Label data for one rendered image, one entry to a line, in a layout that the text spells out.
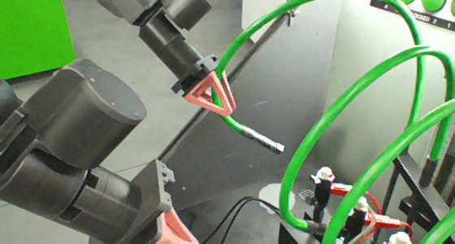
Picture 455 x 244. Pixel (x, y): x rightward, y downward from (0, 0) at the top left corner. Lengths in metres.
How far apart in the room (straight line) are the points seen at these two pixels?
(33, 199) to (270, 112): 0.73
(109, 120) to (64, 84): 0.04
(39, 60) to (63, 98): 3.57
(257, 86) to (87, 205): 0.64
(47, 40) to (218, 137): 3.04
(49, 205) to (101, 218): 0.04
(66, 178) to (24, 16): 3.44
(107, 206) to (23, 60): 3.54
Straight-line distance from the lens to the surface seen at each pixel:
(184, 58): 0.61
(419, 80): 0.73
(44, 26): 3.77
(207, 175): 0.97
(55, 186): 0.31
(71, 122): 0.28
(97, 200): 0.32
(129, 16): 0.62
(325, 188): 0.68
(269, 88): 0.92
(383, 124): 0.94
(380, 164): 0.43
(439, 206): 0.73
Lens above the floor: 1.55
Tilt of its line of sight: 31 degrees down
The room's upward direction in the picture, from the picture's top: straight up
